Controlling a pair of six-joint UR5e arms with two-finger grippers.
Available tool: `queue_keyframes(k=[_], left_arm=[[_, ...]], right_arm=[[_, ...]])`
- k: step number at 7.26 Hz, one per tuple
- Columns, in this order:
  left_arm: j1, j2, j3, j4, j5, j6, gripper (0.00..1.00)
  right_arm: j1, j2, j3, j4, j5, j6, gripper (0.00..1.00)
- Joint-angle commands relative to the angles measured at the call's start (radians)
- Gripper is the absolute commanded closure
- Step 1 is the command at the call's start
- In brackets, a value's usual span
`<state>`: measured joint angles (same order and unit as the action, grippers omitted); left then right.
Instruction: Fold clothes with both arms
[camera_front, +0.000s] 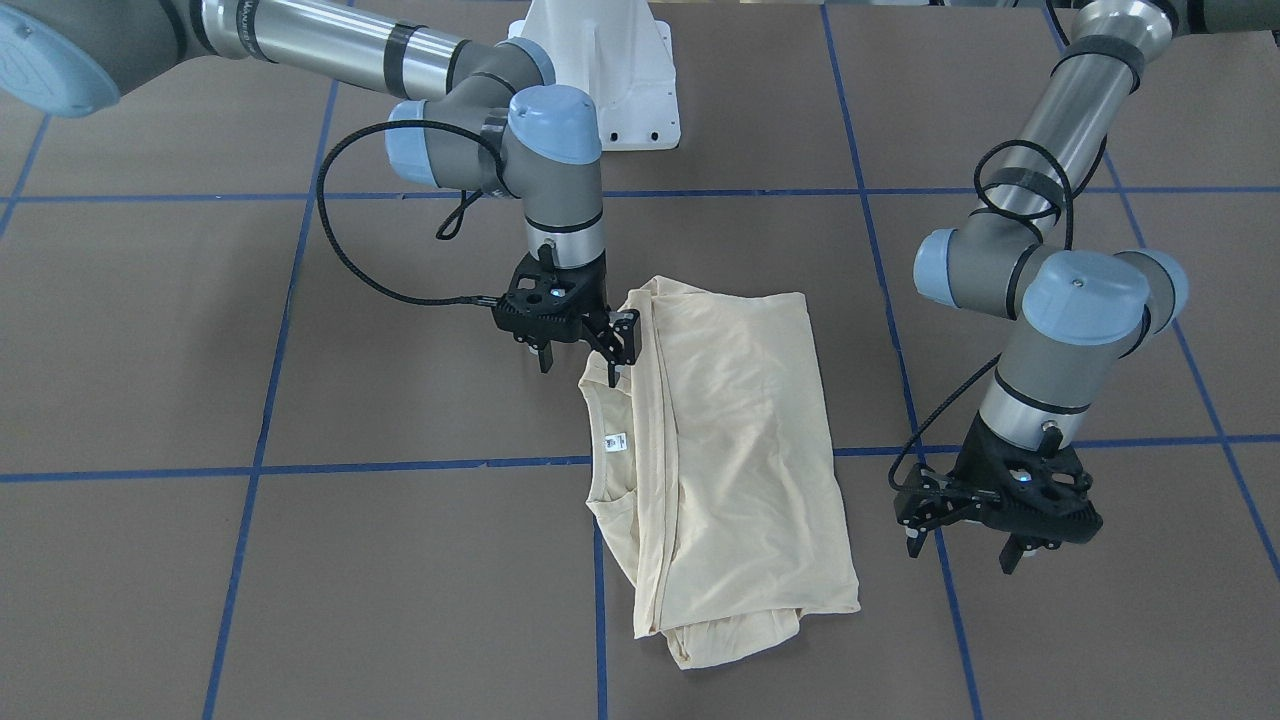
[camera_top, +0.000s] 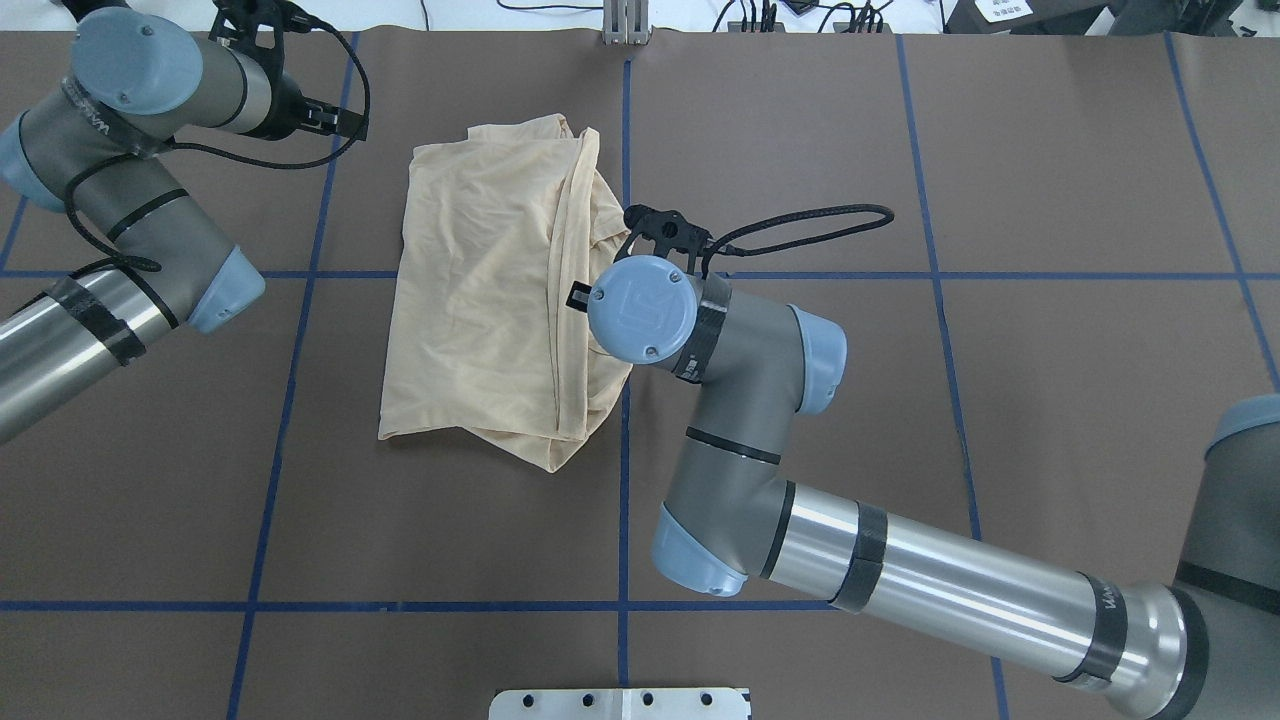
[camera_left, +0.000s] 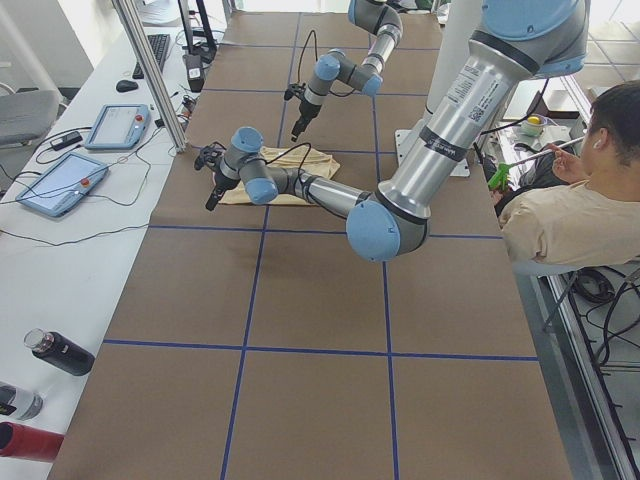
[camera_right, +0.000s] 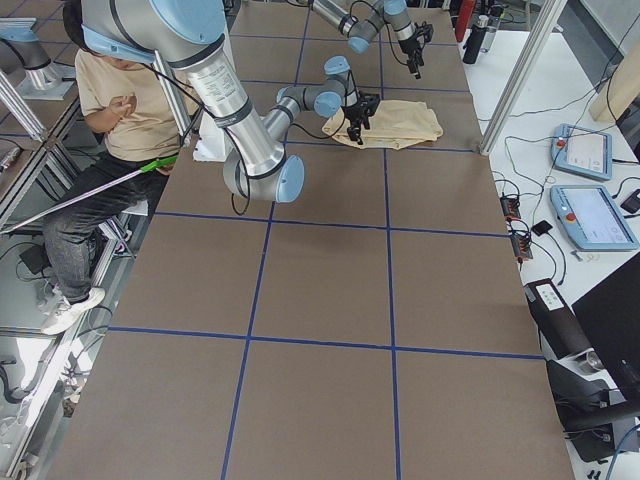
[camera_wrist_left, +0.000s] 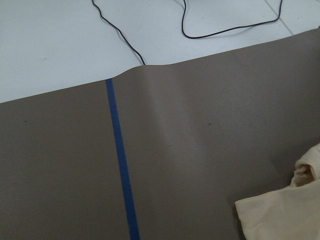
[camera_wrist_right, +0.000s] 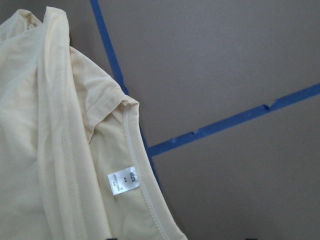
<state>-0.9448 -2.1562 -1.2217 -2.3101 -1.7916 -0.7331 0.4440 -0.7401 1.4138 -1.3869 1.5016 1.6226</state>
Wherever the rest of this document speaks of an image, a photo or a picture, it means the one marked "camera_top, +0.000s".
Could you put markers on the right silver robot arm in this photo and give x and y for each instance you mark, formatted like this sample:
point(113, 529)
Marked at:
point(1203, 646)

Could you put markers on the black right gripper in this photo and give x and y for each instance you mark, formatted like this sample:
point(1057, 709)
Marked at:
point(579, 296)

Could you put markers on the aluminium frame post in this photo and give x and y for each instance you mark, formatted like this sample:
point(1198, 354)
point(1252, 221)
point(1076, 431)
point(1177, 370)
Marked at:
point(626, 22)

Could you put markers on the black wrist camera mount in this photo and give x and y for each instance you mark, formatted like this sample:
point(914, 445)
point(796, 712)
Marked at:
point(669, 231)
point(256, 29)

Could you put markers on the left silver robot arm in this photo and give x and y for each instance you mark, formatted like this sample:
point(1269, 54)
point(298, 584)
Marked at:
point(92, 151)

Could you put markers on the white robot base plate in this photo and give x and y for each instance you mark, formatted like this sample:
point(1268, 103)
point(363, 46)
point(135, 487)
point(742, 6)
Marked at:
point(623, 703)

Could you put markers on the beige long-sleeve printed shirt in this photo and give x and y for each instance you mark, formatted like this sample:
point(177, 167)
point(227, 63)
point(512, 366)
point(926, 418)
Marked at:
point(496, 229)

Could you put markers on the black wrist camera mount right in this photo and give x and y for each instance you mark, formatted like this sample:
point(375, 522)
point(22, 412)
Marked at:
point(669, 231)

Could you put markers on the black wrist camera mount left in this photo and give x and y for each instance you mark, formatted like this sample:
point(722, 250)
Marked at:
point(256, 29)

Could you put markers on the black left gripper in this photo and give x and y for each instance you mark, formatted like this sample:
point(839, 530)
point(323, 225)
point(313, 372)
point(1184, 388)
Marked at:
point(289, 106)

